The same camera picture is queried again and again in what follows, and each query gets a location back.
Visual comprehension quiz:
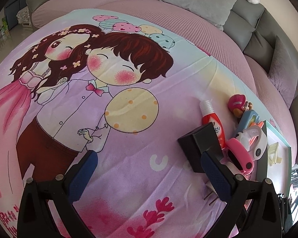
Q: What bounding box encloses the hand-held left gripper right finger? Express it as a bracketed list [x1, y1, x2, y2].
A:
[201, 151, 282, 238]

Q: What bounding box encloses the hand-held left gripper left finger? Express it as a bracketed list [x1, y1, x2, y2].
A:
[17, 150, 99, 238]

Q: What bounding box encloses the lilac fuzzy pillow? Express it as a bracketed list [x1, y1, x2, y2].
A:
[268, 35, 298, 107]

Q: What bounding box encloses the teal cardboard box tray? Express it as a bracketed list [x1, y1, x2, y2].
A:
[254, 120, 292, 204]

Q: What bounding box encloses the pink wrist watch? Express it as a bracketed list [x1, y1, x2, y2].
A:
[225, 137, 254, 176]

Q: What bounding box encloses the grey pillow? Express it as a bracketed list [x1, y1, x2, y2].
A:
[159, 0, 239, 26]

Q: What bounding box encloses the white plastic toy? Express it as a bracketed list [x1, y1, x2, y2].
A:
[235, 125, 267, 159]

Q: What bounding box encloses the grey sofa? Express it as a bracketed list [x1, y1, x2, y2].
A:
[25, 0, 298, 169]

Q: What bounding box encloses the printed cartoon blanket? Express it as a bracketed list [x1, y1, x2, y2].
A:
[0, 9, 288, 238]

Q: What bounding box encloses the white lace cloth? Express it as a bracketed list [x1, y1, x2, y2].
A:
[16, 6, 31, 26]

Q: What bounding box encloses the red bottle with white cap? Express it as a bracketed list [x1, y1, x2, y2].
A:
[199, 100, 226, 150]

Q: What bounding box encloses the blue cabinet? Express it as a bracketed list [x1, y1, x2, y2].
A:
[4, 0, 31, 29]

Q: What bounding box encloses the black power adapter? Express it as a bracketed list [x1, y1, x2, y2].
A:
[177, 123, 224, 174]

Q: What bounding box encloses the blue orange plastic toy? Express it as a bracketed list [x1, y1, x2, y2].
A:
[235, 110, 265, 139]

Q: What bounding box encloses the pink helmet toy dog figure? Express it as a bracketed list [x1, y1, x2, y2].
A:
[228, 94, 254, 117]

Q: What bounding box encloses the cream plastic piece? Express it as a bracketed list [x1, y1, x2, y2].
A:
[268, 142, 282, 165]

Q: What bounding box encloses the pink quilted sofa cover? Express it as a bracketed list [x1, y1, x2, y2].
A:
[31, 0, 293, 154]

